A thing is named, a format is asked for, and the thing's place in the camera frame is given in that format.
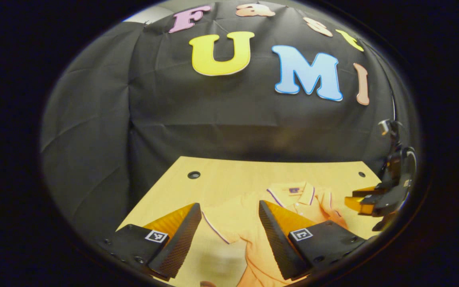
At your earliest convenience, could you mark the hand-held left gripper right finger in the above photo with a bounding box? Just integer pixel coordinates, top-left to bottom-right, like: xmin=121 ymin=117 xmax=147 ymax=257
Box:
xmin=258 ymin=200 xmax=374 ymax=281

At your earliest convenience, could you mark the black backdrop cloth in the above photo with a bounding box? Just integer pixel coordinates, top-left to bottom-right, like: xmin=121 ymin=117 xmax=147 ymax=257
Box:
xmin=40 ymin=0 xmax=419 ymax=240

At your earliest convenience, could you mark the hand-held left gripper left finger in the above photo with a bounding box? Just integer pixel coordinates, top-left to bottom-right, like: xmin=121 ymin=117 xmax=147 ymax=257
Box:
xmin=98 ymin=202 xmax=202 ymax=279

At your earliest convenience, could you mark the orange T-shirt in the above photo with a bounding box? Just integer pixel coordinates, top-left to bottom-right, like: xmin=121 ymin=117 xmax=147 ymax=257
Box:
xmin=200 ymin=181 xmax=351 ymax=287

